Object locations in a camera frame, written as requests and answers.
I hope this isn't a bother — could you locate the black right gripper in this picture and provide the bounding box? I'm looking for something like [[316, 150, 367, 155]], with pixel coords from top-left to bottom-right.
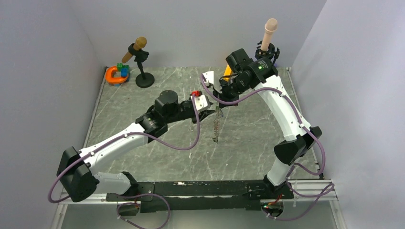
[[213, 75, 251, 108]]

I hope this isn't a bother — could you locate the metal disc with keyrings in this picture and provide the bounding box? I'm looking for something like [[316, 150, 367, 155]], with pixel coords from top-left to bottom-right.
[[212, 105, 223, 143]]

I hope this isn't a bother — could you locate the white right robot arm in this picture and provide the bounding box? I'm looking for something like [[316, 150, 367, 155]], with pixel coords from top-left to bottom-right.
[[203, 49, 322, 198]]

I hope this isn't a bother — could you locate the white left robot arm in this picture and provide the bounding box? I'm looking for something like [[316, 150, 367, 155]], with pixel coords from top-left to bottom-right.
[[57, 90, 214, 202]]

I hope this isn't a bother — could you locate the yellow toy block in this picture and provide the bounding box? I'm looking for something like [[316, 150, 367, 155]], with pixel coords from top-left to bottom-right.
[[223, 65, 233, 78]]

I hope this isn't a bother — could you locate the black right microphone stand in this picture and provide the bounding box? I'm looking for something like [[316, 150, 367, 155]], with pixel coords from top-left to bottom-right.
[[255, 42, 280, 65]]

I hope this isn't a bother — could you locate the black microphone stand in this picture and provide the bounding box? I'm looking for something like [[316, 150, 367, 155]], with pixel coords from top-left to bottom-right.
[[135, 62, 155, 88], [255, 42, 280, 65]]

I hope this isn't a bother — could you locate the black left microphone stand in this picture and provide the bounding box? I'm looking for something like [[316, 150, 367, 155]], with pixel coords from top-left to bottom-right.
[[135, 62, 155, 88]]

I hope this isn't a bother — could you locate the beige microphone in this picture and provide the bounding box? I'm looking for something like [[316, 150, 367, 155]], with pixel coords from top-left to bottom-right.
[[260, 18, 278, 51]]

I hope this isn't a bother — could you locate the colourful toy block stack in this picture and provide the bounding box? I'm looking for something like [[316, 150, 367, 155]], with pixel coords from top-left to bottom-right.
[[117, 63, 130, 78]]

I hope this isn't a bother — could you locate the brown microphone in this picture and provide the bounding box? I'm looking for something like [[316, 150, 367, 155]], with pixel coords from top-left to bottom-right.
[[121, 37, 149, 63]]

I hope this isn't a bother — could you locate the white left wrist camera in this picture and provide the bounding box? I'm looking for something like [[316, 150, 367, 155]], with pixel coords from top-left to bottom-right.
[[190, 91, 213, 112]]

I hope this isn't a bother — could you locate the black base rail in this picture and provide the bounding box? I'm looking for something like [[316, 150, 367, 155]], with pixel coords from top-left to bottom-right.
[[104, 178, 295, 213]]

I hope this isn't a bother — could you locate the orange toy ring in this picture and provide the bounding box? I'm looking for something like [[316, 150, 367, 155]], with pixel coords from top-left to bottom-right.
[[105, 65, 130, 85]]

